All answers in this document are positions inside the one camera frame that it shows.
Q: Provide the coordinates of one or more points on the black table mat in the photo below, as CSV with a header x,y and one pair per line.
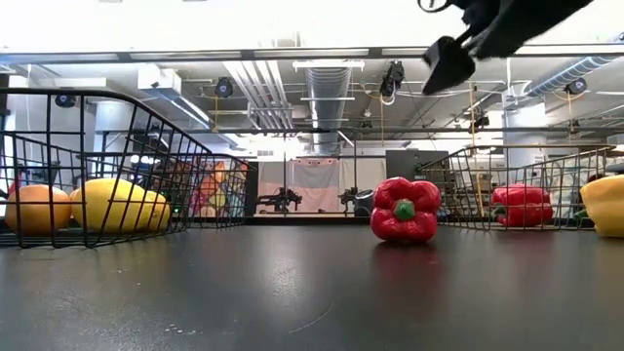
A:
x,y
292,292

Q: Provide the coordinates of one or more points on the yellow lemon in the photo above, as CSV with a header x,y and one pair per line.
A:
x,y
114,205
160,212

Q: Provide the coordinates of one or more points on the black background robot arm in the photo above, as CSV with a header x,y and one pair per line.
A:
x,y
285,199
347,197

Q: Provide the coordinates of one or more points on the long ceiling light fixture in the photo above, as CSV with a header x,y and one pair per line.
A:
x,y
312,52

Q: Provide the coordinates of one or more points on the white cloth screen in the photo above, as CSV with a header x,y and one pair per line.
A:
x,y
317,175

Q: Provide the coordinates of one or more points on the yellow bell pepper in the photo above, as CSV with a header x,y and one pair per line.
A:
x,y
607,205

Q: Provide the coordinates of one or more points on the black round ceiling device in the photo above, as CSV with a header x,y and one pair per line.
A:
x,y
224,88
576,86
65,100

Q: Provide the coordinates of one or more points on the black round bin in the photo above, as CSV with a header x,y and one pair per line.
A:
x,y
364,202

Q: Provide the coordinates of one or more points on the red bell pepper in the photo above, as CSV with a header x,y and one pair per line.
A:
x,y
524,200
414,224

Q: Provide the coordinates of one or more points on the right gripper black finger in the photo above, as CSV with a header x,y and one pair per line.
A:
x,y
448,66

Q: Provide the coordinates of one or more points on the orange fruit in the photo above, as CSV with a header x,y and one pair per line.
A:
x,y
31,209

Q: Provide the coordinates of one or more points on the silver ventilation duct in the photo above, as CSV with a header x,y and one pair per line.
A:
x,y
595,64
327,112

